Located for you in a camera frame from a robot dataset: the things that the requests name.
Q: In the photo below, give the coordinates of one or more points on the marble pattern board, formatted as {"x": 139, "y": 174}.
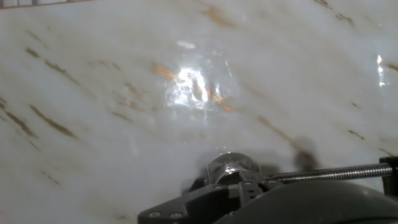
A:
{"x": 93, "y": 93}

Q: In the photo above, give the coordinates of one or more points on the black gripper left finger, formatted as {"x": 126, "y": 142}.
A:
{"x": 199, "y": 202}

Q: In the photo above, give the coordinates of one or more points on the small clear glass jar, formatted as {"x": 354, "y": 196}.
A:
{"x": 217, "y": 158}

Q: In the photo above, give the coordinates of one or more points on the black C-clamp with steel screw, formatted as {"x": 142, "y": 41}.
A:
{"x": 326, "y": 172}

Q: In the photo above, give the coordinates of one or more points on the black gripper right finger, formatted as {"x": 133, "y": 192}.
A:
{"x": 250, "y": 189}

